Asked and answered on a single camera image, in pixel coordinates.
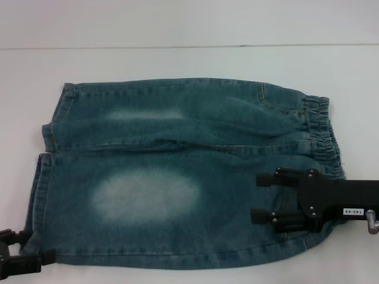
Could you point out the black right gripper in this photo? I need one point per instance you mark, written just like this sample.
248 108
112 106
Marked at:
340 195

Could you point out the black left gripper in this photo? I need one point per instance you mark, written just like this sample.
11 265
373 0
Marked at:
3 251

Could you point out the blue denim shorts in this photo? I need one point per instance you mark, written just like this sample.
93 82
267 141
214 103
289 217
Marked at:
177 148

